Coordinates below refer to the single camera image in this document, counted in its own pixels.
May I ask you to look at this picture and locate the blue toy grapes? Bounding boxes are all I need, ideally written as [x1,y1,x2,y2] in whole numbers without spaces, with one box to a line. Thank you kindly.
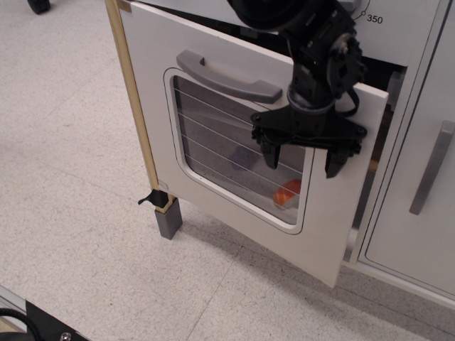
[228,146,256,171]

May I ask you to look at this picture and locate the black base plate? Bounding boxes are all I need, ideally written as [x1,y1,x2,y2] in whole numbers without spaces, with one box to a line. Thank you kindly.
[26,301,88,341]

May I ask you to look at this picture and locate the silver cupboard door handle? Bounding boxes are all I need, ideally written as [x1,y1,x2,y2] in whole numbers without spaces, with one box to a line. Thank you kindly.
[409,120,454,215]

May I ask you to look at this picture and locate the black cable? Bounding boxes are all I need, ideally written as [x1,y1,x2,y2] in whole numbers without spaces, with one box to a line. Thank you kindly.
[0,305,40,341]

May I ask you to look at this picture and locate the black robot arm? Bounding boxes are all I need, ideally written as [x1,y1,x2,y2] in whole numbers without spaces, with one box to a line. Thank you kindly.
[229,1,367,178]

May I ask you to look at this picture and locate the white oven door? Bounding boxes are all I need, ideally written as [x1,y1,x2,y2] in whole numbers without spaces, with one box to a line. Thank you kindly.
[121,1,387,286]

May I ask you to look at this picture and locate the grey oven temperature knob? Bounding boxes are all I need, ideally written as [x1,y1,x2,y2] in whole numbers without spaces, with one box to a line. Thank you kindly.
[338,0,360,13]

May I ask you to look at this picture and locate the toy salmon sushi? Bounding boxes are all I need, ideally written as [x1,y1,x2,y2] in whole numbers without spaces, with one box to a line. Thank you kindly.
[273,179,301,209]

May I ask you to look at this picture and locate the grey oven door handle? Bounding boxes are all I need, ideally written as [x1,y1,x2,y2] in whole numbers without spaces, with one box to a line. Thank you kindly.
[176,50,282,104]

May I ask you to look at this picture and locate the white toy kitchen cabinet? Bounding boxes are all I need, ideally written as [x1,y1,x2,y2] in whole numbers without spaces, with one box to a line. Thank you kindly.
[106,1,454,307]

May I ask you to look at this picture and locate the grey cabinet leg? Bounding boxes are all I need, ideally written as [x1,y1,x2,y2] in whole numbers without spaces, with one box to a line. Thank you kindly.
[155,199,183,240]

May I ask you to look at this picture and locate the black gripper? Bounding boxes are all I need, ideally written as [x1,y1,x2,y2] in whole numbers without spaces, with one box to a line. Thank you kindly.
[251,105,368,178]

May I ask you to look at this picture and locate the white cupboard door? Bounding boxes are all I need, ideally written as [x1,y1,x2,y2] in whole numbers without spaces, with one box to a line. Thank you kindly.
[363,6,454,299]

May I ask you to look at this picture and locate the black clip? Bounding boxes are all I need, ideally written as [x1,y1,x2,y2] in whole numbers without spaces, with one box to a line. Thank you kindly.
[138,189,169,208]

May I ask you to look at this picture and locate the black caster wheel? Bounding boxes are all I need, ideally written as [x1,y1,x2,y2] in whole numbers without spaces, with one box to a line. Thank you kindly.
[27,0,50,15]

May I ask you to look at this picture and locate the grey oven tray shelf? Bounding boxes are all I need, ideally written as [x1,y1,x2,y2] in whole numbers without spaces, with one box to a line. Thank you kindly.
[173,76,257,129]

